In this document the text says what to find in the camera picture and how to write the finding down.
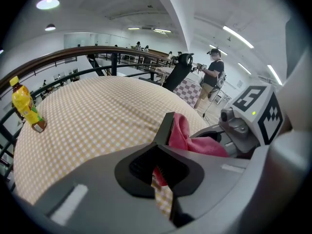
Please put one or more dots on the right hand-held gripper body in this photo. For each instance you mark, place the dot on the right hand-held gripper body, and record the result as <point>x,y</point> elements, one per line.
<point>253,111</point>

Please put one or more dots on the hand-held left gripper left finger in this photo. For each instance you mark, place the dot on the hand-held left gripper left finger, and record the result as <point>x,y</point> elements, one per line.
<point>97,191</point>

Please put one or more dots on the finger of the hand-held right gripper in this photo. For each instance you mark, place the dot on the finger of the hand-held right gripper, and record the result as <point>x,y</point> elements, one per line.
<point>207,131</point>

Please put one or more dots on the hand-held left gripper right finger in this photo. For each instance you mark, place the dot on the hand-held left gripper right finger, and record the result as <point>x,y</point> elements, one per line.
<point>219,191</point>

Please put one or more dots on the pink cloth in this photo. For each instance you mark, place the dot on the pink cloth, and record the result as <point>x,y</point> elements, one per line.
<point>182,135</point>

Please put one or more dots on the table with purple checked cloth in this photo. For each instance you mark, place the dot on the table with purple checked cloth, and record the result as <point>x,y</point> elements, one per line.
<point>187,91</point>

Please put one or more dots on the round table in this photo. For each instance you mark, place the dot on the round table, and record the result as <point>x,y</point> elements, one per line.
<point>97,111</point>

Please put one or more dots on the ceiling tube light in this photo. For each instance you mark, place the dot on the ceiling tube light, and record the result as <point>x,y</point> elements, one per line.
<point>244,68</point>
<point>218,49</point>
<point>237,36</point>
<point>162,30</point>
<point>274,74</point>

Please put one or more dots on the black office chair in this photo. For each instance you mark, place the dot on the black office chair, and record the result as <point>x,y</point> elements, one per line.
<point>178,74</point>

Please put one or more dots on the yellow label drink bottle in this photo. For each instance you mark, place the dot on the yellow label drink bottle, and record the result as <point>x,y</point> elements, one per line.
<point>24,103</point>

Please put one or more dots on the brown handrail black railing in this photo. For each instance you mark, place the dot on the brown handrail black railing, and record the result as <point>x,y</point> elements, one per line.
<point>61,53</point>

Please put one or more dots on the round pendant ceiling lamp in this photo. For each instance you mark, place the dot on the round pendant ceiling lamp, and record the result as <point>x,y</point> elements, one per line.
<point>48,2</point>
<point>50,28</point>

